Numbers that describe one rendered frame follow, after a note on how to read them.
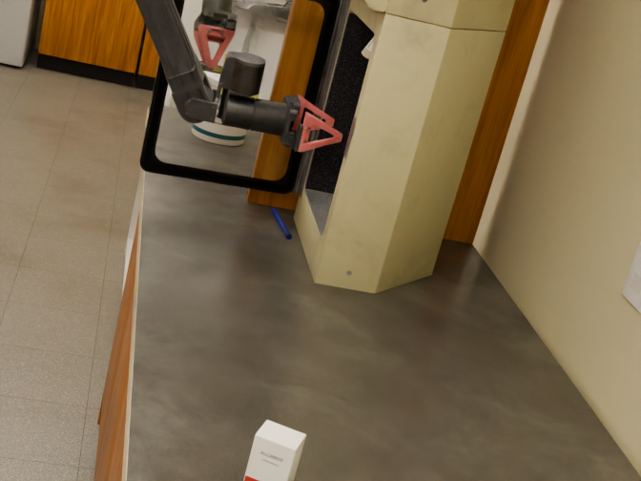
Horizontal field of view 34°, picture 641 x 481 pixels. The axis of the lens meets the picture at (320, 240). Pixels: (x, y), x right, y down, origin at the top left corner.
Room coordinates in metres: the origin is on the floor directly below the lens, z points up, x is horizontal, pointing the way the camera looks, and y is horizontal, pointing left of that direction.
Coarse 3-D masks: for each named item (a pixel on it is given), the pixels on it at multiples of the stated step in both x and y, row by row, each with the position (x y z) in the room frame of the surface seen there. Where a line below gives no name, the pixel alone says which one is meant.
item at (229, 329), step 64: (192, 192) 1.98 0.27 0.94; (192, 256) 1.65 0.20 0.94; (256, 256) 1.73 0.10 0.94; (448, 256) 2.01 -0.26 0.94; (192, 320) 1.41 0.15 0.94; (256, 320) 1.47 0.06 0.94; (320, 320) 1.53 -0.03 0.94; (384, 320) 1.60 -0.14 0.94; (448, 320) 1.67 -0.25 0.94; (512, 320) 1.75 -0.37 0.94; (128, 384) 1.24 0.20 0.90; (192, 384) 1.22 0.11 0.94; (256, 384) 1.26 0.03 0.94; (320, 384) 1.31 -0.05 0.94; (384, 384) 1.37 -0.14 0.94; (448, 384) 1.42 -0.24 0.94; (512, 384) 1.48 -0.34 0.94; (128, 448) 1.04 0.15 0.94; (192, 448) 1.07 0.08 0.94; (320, 448) 1.15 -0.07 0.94; (384, 448) 1.19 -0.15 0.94; (448, 448) 1.23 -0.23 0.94; (512, 448) 1.27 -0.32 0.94; (576, 448) 1.32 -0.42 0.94
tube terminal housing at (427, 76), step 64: (448, 0) 1.70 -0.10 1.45; (512, 0) 1.86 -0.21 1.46; (384, 64) 1.68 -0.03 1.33; (448, 64) 1.72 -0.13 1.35; (384, 128) 1.69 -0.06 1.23; (448, 128) 1.78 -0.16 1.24; (384, 192) 1.69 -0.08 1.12; (448, 192) 1.84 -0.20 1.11; (320, 256) 1.68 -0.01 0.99; (384, 256) 1.70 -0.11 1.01
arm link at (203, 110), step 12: (228, 60) 1.75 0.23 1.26; (240, 60) 1.75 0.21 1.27; (252, 60) 1.76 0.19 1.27; (264, 60) 1.78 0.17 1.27; (228, 72) 1.76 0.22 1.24; (240, 72) 1.75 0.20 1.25; (252, 72) 1.75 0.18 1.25; (228, 84) 1.76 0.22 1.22; (240, 84) 1.75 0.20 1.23; (252, 84) 1.75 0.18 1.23; (216, 96) 1.75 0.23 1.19; (192, 108) 1.74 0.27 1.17; (204, 108) 1.74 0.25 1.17; (216, 108) 1.74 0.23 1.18; (204, 120) 1.74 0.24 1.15
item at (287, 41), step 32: (192, 0) 1.89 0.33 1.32; (224, 0) 1.91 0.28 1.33; (256, 0) 1.92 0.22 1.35; (288, 0) 1.94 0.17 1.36; (192, 32) 1.89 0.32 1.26; (224, 32) 1.91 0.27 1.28; (256, 32) 1.93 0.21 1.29; (288, 32) 1.95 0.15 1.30; (288, 64) 1.95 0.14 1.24; (256, 96) 1.94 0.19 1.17; (160, 128) 1.88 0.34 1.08; (192, 128) 1.90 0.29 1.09; (224, 128) 1.92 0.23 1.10; (160, 160) 1.89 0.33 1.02; (192, 160) 1.91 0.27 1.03; (224, 160) 1.93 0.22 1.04; (256, 160) 1.94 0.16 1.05; (288, 160) 1.96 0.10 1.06
